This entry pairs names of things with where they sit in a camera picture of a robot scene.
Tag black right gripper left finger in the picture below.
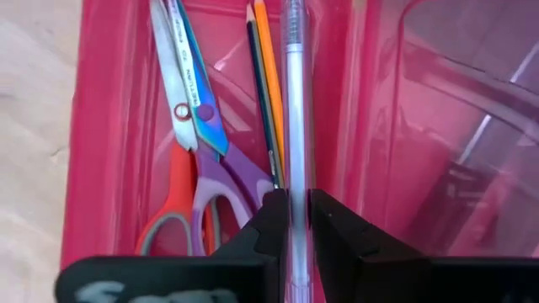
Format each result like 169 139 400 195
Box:
212 189 291 303

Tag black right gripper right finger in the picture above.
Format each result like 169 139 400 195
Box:
309 188 430 303

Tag purple handled scissors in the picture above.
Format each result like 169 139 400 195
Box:
166 0 277 257

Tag orange handled scissors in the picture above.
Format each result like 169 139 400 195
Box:
134 0 222 257

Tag orange pencil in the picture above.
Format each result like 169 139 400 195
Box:
253 0 287 178

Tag pink plastic pencil box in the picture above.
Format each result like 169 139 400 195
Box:
60 0 539 303

